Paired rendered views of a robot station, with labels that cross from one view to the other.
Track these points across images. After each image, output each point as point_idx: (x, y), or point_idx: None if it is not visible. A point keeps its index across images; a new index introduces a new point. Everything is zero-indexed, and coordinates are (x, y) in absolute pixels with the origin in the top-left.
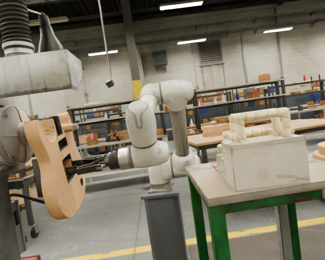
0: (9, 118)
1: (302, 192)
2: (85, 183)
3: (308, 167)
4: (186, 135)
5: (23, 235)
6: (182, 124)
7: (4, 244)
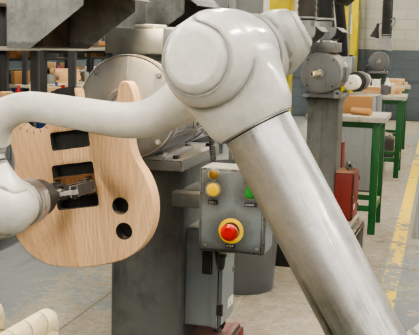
0: (99, 78)
1: None
2: (142, 242)
3: None
4: (301, 276)
5: (213, 299)
6: (261, 211)
7: (144, 276)
